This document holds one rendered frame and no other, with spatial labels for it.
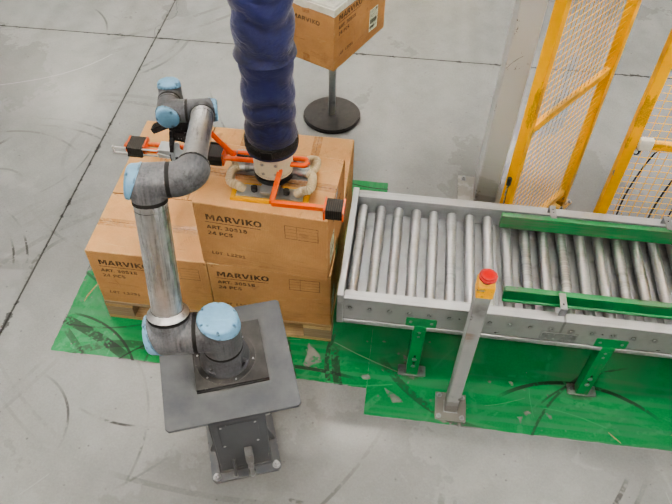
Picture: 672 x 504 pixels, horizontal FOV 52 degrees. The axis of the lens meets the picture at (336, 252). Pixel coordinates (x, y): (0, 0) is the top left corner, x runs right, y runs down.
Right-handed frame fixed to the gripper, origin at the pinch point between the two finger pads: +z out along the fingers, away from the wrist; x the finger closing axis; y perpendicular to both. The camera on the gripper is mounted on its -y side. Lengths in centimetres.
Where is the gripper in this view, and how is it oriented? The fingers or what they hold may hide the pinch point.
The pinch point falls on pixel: (178, 152)
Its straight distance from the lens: 306.5
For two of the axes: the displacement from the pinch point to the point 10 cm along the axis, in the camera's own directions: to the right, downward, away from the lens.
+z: -0.1, 6.5, 7.6
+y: 9.9, 1.1, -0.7
